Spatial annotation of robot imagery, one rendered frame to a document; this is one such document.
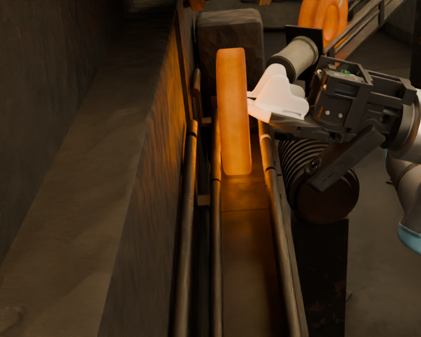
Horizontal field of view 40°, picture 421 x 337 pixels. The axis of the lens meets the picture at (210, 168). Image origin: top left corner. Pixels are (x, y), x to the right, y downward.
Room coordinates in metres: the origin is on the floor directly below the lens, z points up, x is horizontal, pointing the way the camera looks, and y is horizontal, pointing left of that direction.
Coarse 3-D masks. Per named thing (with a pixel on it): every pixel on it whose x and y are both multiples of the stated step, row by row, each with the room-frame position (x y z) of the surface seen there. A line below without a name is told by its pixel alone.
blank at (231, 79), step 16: (240, 48) 0.66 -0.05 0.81; (224, 64) 0.63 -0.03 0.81; (240, 64) 0.62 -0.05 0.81; (224, 80) 0.61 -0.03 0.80; (240, 80) 0.60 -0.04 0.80; (224, 96) 0.59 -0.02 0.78; (240, 96) 0.59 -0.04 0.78; (224, 112) 0.58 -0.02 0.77; (240, 112) 0.58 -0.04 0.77; (224, 128) 0.58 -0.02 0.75; (240, 128) 0.58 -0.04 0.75; (224, 144) 0.58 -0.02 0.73; (240, 144) 0.58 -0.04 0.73; (224, 160) 0.58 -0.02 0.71; (240, 160) 0.58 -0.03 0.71
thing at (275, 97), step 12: (276, 84) 0.63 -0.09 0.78; (288, 84) 0.63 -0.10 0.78; (264, 96) 0.63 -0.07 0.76; (276, 96) 0.63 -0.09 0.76; (288, 96) 0.63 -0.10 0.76; (252, 108) 0.63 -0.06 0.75; (264, 108) 0.63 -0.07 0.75; (276, 108) 0.63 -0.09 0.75; (288, 108) 0.63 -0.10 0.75; (300, 108) 0.63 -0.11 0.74; (264, 120) 0.62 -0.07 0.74
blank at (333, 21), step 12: (312, 0) 1.05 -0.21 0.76; (324, 0) 1.06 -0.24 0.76; (336, 0) 1.10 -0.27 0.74; (300, 12) 1.05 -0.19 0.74; (312, 12) 1.03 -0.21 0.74; (324, 12) 1.06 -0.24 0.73; (336, 12) 1.11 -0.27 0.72; (300, 24) 1.04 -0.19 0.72; (312, 24) 1.03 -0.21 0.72; (324, 24) 1.12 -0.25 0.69; (336, 24) 1.11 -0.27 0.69; (324, 36) 1.06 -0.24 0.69
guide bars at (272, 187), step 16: (272, 160) 0.56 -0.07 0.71; (272, 176) 0.53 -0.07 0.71; (272, 192) 0.50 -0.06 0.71; (272, 208) 0.48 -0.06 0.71; (272, 224) 0.46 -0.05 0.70; (288, 256) 0.41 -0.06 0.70; (288, 272) 0.39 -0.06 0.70; (288, 288) 0.37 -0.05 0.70; (288, 304) 0.35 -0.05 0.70; (288, 320) 0.34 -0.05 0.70; (288, 336) 0.32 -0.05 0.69
